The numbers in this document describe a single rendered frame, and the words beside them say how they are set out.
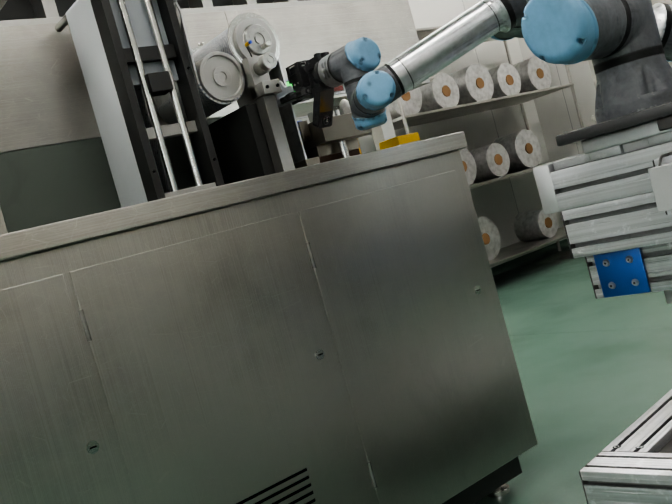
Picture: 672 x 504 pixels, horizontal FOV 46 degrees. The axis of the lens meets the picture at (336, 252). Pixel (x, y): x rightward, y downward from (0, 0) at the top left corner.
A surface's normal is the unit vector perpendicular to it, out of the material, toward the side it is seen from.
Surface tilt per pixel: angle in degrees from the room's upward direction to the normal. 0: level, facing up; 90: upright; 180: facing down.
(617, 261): 90
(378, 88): 90
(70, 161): 90
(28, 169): 90
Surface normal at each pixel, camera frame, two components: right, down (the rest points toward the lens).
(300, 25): 0.58, -0.12
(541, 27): -0.70, 0.36
